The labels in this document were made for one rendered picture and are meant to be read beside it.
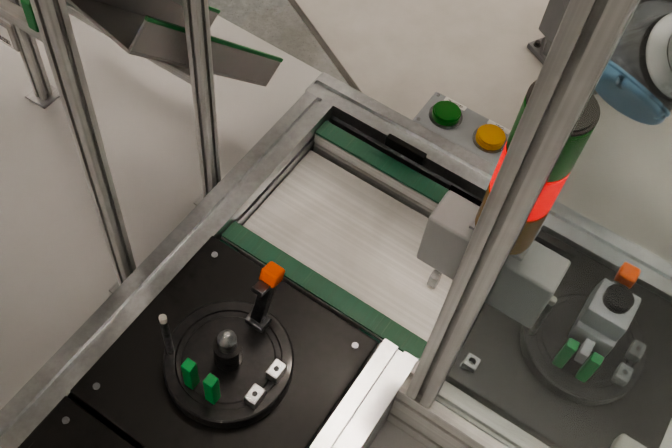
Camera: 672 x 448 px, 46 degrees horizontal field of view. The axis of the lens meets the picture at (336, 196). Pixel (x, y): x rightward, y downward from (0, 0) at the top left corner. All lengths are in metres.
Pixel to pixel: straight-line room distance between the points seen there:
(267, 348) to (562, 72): 0.52
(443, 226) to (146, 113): 0.67
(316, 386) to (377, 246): 0.23
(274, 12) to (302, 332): 1.85
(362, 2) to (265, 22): 1.22
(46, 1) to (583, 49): 0.41
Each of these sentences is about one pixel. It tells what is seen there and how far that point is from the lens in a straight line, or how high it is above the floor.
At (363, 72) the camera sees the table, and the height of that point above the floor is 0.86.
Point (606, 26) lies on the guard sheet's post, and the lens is 0.44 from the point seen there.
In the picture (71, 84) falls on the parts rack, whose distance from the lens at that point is 0.74.
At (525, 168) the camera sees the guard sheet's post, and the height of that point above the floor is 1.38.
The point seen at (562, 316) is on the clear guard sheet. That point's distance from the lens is 0.66.
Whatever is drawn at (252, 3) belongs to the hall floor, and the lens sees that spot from 2.68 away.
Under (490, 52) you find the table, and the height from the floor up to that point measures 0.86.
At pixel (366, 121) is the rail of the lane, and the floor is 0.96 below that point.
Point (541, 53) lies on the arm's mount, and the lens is 1.38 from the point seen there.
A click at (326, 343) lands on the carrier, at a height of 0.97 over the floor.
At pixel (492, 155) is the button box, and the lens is 1.10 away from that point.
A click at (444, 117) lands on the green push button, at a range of 1.11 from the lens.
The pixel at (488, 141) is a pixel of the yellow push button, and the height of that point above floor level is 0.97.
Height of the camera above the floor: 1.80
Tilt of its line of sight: 55 degrees down
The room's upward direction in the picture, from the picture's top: 8 degrees clockwise
